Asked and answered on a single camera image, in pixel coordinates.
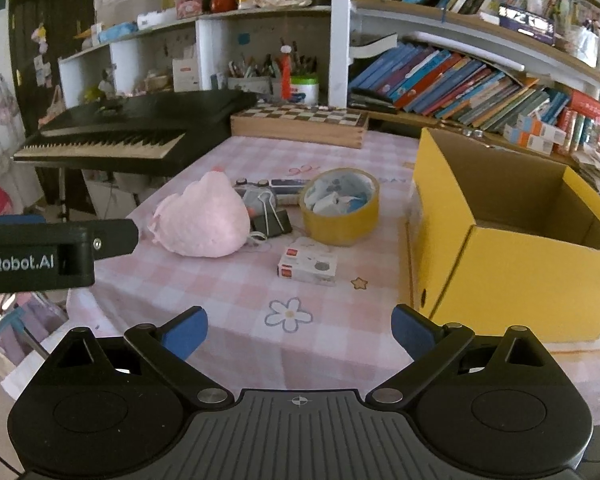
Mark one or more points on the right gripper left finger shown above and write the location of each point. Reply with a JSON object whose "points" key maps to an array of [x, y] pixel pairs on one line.
{"points": [[166, 349]]}

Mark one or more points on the white spray bottle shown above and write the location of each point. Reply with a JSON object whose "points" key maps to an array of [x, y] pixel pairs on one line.
{"points": [[277, 186]]}

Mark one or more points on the pink plush toy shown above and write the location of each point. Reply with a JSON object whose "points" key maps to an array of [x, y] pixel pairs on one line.
{"points": [[208, 220]]}

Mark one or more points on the yellow tape roll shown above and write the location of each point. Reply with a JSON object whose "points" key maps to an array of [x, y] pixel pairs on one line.
{"points": [[340, 207]]}

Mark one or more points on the green lid white jar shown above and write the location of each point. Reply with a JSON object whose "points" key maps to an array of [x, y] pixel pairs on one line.
{"points": [[305, 89]]}

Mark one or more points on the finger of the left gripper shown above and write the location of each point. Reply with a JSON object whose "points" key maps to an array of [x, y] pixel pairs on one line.
{"points": [[112, 238]]}

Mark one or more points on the wooden chess board box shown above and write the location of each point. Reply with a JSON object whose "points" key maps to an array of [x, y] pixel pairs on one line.
{"points": [[302, 123]]}

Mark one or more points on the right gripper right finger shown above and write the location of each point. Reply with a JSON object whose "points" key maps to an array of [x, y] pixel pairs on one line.
{"points": [[433, 349]]}

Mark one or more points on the black binder clip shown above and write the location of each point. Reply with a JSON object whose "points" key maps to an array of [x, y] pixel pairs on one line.
{"points": [[271, 221]]}

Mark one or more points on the yellow cardboard box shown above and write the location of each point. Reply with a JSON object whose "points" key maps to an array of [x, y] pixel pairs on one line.
{"points": [[499, 238]]}

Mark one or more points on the black electronic keyboard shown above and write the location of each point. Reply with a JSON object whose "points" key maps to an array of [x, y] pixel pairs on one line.
{"points": [[156, 134]]}

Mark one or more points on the pink checked tablecloth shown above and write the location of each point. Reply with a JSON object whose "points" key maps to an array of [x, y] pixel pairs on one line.
{"points": [[271, 332]]}

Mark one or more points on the white bookshelf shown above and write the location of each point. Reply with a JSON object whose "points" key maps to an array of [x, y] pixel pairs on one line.
{"points": [[462, 63]]}

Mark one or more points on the small white red box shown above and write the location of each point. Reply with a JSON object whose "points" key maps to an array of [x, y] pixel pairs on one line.
{"points": [[308, 261]]}

